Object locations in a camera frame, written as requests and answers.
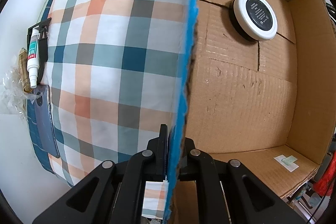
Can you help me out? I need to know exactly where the blue grey smartphone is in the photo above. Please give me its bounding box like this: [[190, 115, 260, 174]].
[[33, 85, 60, 158]]

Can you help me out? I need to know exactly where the white glue tube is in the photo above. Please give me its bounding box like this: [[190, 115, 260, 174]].
[[27, 28, 40, 89]]

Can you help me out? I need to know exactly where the cardboard box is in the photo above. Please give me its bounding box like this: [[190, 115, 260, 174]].
[[178, 0, 335, 220]]

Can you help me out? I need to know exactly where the black tube holder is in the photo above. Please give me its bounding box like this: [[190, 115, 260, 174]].
[[27, 18, 51, 86]]

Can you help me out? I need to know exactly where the brown wooden stick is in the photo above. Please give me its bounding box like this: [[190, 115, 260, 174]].
[[18, 48, 33, 93]]

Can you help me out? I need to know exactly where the plaid checkered tablecloth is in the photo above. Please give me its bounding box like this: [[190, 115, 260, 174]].
[[27, 0, 197, 219]]

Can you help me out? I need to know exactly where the black white round tin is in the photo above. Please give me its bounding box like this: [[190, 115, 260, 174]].
[[229, 0, 278, 42]]

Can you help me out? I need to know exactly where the crumpled clear plastic wrap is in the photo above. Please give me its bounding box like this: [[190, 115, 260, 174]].
[[1, 68, 37, 120]]

